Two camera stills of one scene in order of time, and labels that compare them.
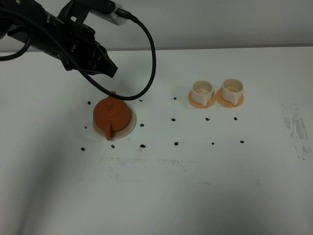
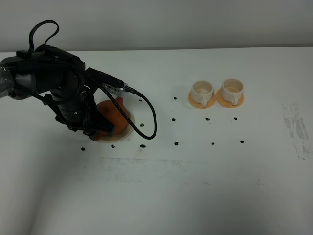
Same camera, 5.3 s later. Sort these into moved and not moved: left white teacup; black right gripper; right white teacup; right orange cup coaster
Moved: black right gripper
Not moved: right orange cup coaster; left white teacup; right white teacup
